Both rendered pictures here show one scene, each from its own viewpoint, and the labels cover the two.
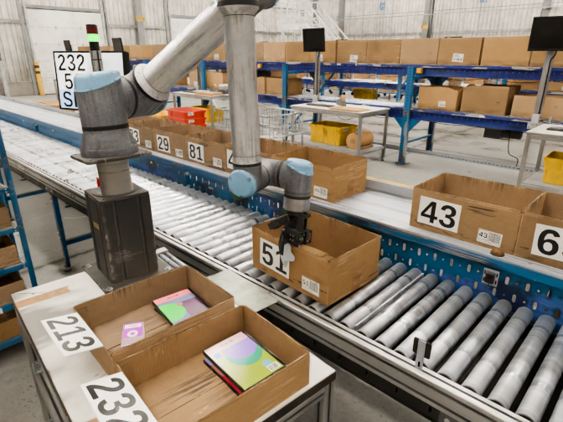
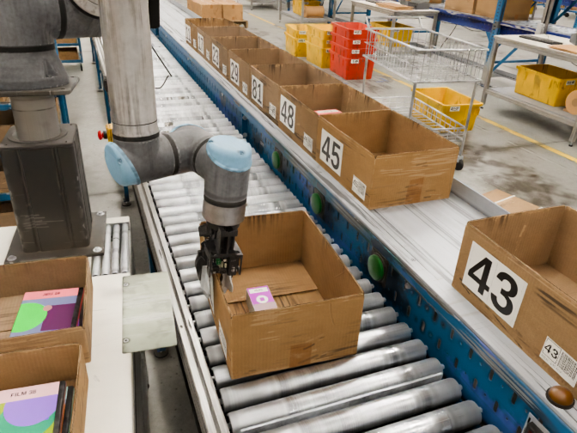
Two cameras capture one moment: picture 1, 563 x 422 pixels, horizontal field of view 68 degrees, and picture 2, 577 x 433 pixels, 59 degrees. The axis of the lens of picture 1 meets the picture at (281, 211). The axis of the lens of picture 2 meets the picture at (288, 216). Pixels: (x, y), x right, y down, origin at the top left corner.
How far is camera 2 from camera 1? 0.76 m
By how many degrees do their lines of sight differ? 23
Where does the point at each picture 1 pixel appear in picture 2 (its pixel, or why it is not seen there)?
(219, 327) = (37, 365)
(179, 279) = (75, 271)
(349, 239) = (337, 280)
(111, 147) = (10, 77)
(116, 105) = (22, 19)
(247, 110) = (118, 49)
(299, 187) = (215, 187)
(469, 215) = (537, 306)
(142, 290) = (17, 275)
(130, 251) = (45, 217)
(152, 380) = not seen: outside the picture
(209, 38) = not seen: outside the picture
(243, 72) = not seen: outside the picture
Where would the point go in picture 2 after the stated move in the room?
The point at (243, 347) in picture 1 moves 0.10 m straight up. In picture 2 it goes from (34, 409) to (23, 368)
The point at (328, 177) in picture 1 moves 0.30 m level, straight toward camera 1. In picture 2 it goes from (369, 167) to (318, 205)
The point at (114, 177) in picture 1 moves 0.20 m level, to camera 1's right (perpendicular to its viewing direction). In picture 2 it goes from (24, 117) to (83, 131)
